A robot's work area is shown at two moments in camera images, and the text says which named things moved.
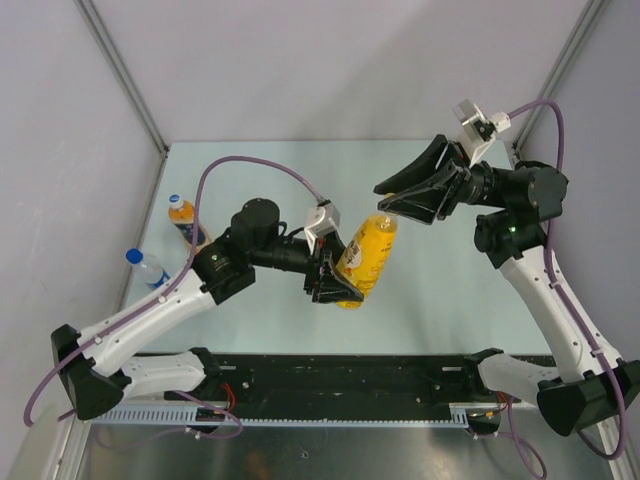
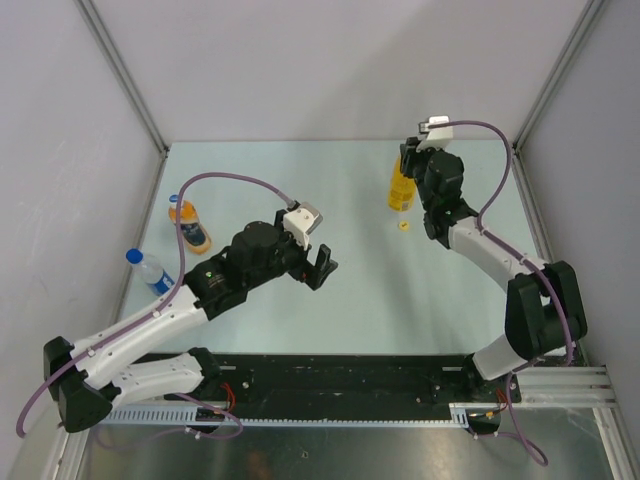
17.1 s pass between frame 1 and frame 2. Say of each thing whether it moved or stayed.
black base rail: stayed
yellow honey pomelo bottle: moved
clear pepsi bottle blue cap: stayed
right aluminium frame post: stayed
